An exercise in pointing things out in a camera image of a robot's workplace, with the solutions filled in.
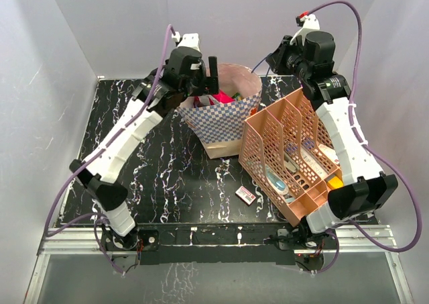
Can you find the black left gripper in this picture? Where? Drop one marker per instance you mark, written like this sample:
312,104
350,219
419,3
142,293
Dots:
203,88

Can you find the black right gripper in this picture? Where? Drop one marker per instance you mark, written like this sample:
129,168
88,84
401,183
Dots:
277,60

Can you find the pink snack bag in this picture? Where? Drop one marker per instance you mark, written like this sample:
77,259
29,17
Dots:
218,98

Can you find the checkered paper bag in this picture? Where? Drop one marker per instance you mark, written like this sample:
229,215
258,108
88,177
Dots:
219,127

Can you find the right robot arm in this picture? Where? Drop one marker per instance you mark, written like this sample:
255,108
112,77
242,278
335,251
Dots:
366,186

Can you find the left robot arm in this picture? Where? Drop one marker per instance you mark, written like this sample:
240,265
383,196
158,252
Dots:
151,101

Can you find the green snack packet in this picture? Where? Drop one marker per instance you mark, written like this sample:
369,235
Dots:
237,97

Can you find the pink mesh file organizer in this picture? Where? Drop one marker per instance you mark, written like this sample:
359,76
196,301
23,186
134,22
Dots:
288,137

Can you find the yellow object in organizer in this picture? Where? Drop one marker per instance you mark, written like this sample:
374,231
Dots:
334,182

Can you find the blue tape dispenser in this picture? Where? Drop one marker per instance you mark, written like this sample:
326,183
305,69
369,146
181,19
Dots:
276,182

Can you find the small red white box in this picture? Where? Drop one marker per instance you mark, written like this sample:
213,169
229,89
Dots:
245,195

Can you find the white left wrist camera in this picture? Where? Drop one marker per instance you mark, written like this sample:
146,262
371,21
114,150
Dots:
187,40

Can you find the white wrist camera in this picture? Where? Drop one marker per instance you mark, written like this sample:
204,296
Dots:
307,23
187,40

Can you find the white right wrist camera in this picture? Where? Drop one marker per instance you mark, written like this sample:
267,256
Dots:
307,23

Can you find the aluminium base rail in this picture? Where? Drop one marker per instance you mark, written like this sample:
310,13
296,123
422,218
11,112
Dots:
202,243

